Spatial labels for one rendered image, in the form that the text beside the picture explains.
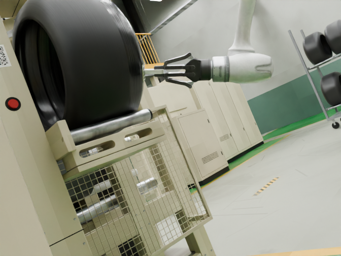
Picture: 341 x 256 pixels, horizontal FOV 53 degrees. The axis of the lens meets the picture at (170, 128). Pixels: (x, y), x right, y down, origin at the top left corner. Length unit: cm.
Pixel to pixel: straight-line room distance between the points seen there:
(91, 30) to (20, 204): 85
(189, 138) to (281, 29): 776
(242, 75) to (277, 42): 1170
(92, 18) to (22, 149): 46
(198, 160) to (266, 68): 473
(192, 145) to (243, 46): 459
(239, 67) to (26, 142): 72
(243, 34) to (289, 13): 1142
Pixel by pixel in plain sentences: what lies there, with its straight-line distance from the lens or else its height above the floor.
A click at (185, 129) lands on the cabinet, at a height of 98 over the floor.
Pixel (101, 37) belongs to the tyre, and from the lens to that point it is 115.
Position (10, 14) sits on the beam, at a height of 164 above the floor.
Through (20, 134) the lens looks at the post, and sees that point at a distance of 114.
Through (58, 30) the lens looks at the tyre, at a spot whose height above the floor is 121.
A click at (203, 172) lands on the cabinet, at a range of 589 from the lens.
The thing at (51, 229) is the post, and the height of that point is 66.
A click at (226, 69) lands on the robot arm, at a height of 92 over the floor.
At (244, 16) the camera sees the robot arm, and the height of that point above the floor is 109.
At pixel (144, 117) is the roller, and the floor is 89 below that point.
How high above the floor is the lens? 74
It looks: 4 degrees up
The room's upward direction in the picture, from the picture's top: 22 degrees counter-clockwise
